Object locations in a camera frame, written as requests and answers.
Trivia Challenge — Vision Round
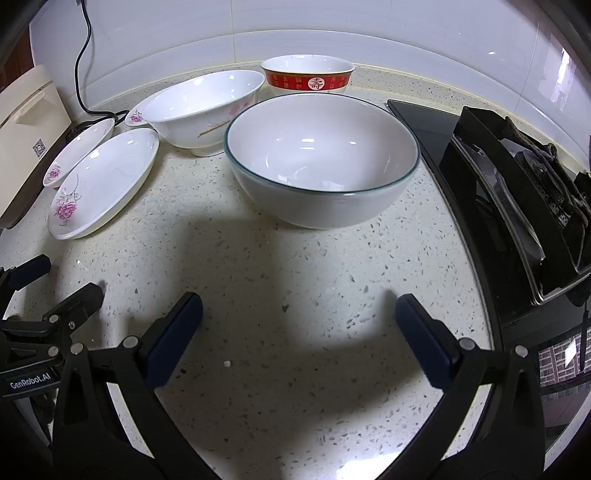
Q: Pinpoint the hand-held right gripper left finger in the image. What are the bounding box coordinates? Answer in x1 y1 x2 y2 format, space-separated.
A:
51 292 222 480

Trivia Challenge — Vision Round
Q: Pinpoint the white bowl with pink flowers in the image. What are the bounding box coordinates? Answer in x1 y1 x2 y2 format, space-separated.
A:
141 70 266 157

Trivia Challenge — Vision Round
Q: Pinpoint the cream rice cooker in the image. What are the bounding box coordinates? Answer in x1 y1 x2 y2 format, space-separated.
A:
0 65 72 230

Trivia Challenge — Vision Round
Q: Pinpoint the black glass gas stove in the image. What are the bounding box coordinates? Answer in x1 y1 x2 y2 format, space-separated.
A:
387 99 591 462

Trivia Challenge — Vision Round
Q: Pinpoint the black power cable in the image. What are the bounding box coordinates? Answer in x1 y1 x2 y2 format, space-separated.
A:
69 0 130 139

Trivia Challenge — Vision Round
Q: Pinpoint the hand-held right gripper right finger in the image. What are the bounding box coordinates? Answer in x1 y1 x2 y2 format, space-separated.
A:
394 294 548 480

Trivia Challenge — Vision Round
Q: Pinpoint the white bowl with green rim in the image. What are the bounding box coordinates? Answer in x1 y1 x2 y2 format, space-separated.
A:
224 93 421 230

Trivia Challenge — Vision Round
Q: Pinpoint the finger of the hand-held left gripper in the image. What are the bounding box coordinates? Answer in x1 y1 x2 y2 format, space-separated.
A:
0 254 51 319
0 282 106 348

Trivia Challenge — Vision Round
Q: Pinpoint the black stove pan support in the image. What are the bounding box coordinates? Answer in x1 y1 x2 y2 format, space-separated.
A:
438 106 591 305

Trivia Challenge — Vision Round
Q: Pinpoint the white plate with pink flowers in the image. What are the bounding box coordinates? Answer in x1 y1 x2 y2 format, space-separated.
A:
43 117 115 188

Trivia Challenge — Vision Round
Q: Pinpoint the white plate with pink flower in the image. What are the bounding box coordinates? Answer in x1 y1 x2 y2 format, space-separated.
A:
47 128 160 241

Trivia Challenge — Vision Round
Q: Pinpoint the small white floral dish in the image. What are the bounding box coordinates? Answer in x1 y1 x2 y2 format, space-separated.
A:
124 96 155 127

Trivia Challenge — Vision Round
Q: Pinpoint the brown wooden window frame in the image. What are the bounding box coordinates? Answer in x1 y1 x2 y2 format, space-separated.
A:
0 28 35 93

